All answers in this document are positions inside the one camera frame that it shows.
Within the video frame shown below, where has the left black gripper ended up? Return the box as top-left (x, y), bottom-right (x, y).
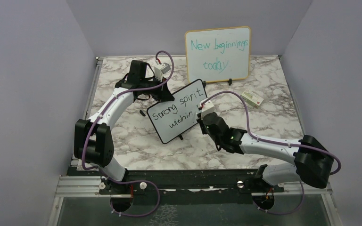
top-left (140, 75), bottom-right (174, 102)

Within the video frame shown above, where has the black framed whiteboard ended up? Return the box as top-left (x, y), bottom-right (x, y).
top-left (147, 79), bottom-right (207, 144)

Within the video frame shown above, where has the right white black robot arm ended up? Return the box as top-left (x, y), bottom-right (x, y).
top-left (197, 113), bottom-right (335, 192)

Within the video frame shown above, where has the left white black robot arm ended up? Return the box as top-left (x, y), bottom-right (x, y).
top-left (74, 60), bottom-right (174, 194)

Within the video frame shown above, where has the yellow framed whiteboard with writing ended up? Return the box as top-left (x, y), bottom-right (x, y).
top-left (184, 26), bottom-right (251, 83)

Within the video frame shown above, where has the white green eraser box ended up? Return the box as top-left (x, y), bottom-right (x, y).
top-left (241, 89), bottom-right (264, 108)

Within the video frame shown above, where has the black yellow-board stand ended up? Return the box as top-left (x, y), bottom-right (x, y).
top-left (202, 79), bottom-right (233, 87)

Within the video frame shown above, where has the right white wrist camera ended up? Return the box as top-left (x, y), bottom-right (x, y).
top-left (197, 98), bottom-right (214, 119)

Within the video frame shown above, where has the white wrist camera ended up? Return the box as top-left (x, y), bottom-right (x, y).
top-left (197, 98), bottom-right (214, 119)
top-left (154, 63), bottom-right (171, 82)

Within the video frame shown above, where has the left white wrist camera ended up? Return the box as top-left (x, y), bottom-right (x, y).
top-left (154, 63), bottom-right (171, 82)

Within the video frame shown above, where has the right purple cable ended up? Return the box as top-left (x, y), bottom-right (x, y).
top-left (198, 90), bottom-right (342, 216)

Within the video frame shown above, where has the purple cable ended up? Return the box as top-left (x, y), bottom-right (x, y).
top-left (81, 50), bottom-right (175, 218)
top-left (198, 90), bottom-right (342, 216)

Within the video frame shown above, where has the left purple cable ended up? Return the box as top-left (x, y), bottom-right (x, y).
top-left (81, 50), bottom-right (175, 218)

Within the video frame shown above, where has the black aluminium base frame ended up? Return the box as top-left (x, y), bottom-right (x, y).
top-left (48, 168), bottom-right (341, 226)

